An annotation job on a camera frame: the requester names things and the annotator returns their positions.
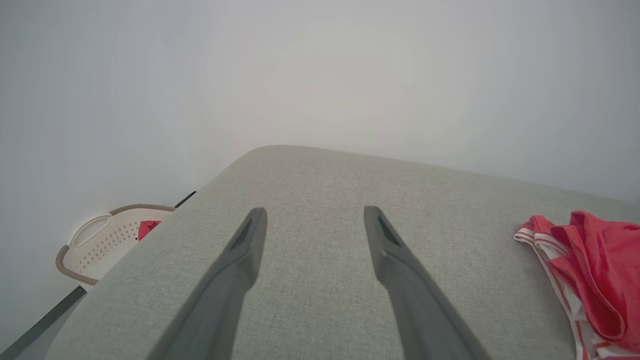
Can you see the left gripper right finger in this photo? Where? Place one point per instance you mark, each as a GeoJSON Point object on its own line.
{"type": "Point", "coordinates": [415, 295]}

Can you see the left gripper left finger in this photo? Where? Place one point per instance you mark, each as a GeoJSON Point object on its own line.
{"type": "Point", "coordinates": [225, 290]}

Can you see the red and white garment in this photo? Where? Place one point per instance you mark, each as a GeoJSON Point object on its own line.
{"type": "Point", "coordinates": [600, 270]}

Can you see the red cloth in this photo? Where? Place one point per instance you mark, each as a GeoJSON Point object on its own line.
{"type": "Point", "coordinates": [147, 229]}

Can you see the beige perforated laundry basket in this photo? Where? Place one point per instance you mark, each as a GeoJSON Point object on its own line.
{"type": "Point", "coordinates": [100, 245]}

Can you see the black baseboard strip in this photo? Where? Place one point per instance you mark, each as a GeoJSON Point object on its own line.
{"type": "Point", "coordinates": [40, 325]}

